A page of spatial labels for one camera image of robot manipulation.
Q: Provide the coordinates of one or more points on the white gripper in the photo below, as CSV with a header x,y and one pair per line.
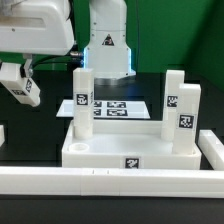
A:
x,y
35,27

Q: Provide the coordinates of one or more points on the white desk top tray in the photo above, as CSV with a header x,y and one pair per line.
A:
x,y
126,144

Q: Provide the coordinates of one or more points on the white block left edge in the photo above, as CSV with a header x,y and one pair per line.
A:
x,y
2,135

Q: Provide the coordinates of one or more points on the white marker sheet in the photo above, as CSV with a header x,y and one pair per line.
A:
x,y
121,109

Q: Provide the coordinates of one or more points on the white L-shaped fence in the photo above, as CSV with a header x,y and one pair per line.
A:
x,y
111,182

